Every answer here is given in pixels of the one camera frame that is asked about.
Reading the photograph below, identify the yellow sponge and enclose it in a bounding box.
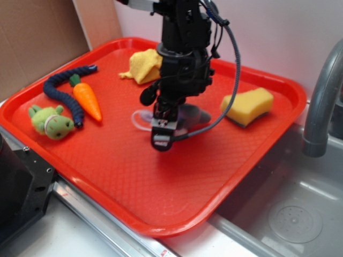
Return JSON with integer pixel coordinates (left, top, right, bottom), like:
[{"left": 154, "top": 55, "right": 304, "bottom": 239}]
[{"left": 226, "top": 88, "right": 274, "bottom": 127}]

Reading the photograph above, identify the green plush frog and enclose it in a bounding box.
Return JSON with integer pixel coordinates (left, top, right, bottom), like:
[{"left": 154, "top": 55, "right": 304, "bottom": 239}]
[{"left": 28, "top": 105, "right": 74, "bottom": 140}]

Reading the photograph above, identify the yellow cloth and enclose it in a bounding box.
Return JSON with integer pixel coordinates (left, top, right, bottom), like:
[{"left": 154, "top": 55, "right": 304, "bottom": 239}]
[{"left": 118, "top": 49, "right": 163, "bottom": 85}]

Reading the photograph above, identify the cardboard box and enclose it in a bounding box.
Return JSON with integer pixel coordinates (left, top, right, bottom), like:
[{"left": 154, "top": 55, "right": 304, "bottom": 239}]
[{"left": 1, "top": 1, "right": 122, "bottom": 101}]

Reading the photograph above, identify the gray faucet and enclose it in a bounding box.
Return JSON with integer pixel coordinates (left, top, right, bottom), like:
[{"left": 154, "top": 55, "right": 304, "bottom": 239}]
[{"left": 302, "top": 40, "right": 342, "bottom": 157}]

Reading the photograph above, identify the orange toy carrot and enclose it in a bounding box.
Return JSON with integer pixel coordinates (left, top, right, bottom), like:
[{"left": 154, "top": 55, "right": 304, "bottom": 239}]
[{"left": 69, "top": 74, "right": 102, "bottom": 122}]

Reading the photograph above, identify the aluminium rail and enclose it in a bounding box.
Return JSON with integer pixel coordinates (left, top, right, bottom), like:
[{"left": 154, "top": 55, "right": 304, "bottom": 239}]
[{"left": 0, "top": 125, "right": 177, "bottom": 257}]

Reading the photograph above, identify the dark blue rope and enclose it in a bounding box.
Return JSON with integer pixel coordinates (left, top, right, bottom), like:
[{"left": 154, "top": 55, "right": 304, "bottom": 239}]
[{"left": 43, "top": 64, "right": 99, "bottom": 129}]

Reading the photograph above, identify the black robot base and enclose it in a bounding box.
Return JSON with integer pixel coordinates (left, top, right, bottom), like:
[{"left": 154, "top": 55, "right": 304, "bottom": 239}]
[{"left": 1, "top": 137, "right": 56, "bottom": 247}]

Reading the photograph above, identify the red plastic tray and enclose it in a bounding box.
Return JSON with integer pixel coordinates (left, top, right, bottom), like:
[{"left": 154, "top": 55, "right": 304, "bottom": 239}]
[{"left": 1, "top": 38, "right": 307, "bottom": 238}]

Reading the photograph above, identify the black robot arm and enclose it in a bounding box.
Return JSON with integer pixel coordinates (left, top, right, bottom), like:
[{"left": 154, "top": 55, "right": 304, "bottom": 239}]
[{"left": 121, "top": 1, "right": 214, "bottom": 152}]

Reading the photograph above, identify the gray braided cable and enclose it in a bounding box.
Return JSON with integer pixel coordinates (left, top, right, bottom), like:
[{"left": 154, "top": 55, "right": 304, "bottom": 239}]
[{"left": 171, "top": 0, "right": 241, "bottom": 142}]

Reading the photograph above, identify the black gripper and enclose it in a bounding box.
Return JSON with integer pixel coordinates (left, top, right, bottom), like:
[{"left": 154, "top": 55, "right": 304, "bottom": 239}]
[{"left": 140, "top": 44, "right": 214, "bottom": 152}]

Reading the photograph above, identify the gray sink basin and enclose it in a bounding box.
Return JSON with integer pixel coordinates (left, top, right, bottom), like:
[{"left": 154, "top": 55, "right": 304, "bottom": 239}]
[{"left": 209, "top": 125, "right": 342, "bottom": 256}]

